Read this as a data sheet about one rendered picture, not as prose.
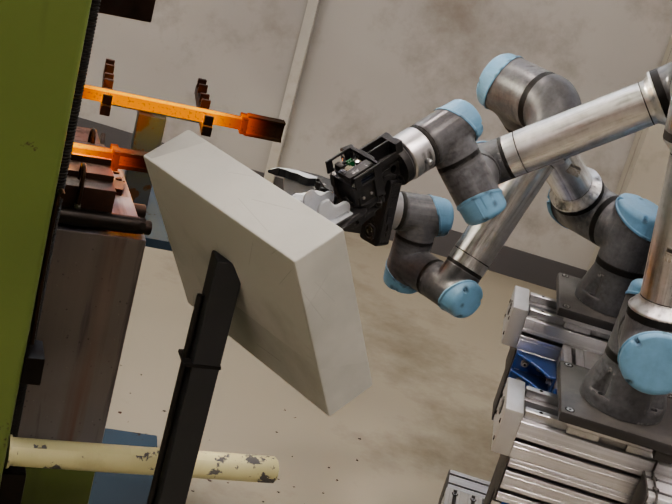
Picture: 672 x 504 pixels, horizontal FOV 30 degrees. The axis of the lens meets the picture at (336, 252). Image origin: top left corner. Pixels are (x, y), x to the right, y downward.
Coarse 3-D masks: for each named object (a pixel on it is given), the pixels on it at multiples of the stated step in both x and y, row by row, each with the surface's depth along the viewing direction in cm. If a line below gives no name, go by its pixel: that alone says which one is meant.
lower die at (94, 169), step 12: (96, 144) 224; (72, 156) 214; (84, 156) 214; (96, 156) 216; (72, 168) 210; (96, 168) 213; (108, 168) 215; (72, 180) 208; (96, 180) 211; (108, 180) 212; (72, 192) 206; (84, 192) 207; (96, 192) 207; (108, 192) 208; (72, 204) 207; (84, 204) 208; (96, 204) 208; (108, 204) 209
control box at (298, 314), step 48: (192, 144) 172; (192, 192) 164; (240, 192) 162; (192, 240) 174; (240, 240) 160; (288, 240) 153; (336, 240) 153; (192, 288) 184; (240, 288) 169; (288, 288) 156; (336, 288) 157; (240, 336) 179; (288, 336) 164; (336, 336) 161; (336, 384) 166
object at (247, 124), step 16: (96, 96) 255; (128, 96) 257; (144, 96) 260; (160, 112) 259; (176, 112) 259; (192, 112) 260; (208, 112) 261; (240, 128) 262; (256, 128) 264; (272, 128) 265
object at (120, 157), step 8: (80, 144) 217; (112, 144) 219; (72, 152) 215; (80, 152) 215; (88, 152) 216; (96, 152) 216; (104, 152) 216; (112, 152) 217; (120, 152) 217; (128, 152) 218; (136, 152) 219; (144, 152) 220; (112, 160) 216; (120, 160) 219; (128, 160) 219; (136, 160) 219; (144, 160) 220; (112, 168) 217; (120, 168) 218; (128, 168) 219; (136, 168) 219; (144, 168) 220
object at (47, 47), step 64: (0, 0) 159; (64, 0) 161; (0, 64) 163; (64, 64) 165; (0, 128) 166; (64, 128) 168; (0, 192) 170; (0, 256) 173; (0, 320) 177; (0, 384) 182; (0, 448) 186
